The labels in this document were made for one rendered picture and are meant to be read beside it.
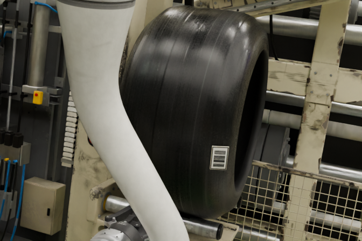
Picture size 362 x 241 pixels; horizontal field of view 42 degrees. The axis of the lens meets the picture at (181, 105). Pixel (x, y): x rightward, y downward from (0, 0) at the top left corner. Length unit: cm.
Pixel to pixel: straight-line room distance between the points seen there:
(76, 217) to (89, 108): 94
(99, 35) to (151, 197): 23
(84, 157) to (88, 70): 89
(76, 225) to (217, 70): 71
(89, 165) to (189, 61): 52
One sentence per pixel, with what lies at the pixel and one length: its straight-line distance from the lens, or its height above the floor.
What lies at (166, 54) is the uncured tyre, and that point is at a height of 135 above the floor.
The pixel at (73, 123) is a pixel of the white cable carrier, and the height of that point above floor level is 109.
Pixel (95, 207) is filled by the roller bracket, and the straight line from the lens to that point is 137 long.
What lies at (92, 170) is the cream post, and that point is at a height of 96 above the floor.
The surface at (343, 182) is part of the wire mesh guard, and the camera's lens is 172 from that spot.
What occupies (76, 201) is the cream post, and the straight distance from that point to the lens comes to 154.
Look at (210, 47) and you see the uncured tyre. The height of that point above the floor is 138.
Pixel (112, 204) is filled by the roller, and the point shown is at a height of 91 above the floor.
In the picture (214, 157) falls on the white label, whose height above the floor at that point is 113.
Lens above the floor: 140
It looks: 8 degrees down
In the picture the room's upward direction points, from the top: 8 degrees clockwise
